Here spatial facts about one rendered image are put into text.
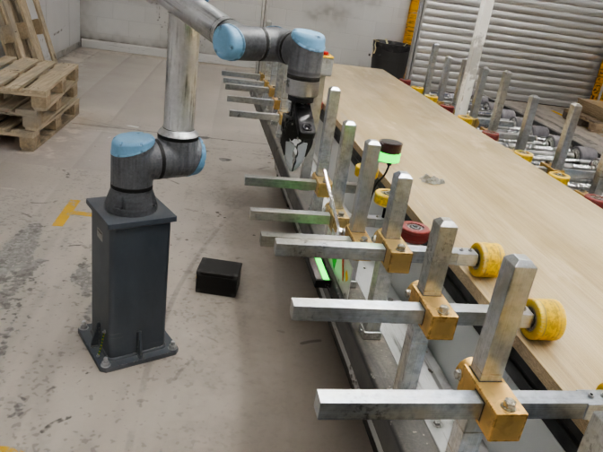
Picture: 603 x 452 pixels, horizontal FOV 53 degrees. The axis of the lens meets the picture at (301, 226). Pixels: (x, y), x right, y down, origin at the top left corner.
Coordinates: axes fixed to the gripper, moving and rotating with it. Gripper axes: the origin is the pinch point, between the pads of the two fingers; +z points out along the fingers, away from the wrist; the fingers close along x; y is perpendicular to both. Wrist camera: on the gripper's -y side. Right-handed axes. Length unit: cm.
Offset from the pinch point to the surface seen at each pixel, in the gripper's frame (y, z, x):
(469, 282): -48, 9, -34
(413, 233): -23.9, 7.8, -29.3
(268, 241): -21.1, 13.4, 8.1
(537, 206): 3, 8, -82
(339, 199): 7.2, 11.4, -17.3
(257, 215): 3.9, 16.8, 7.7
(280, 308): 83, 98, -21
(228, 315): 77, 98, 5
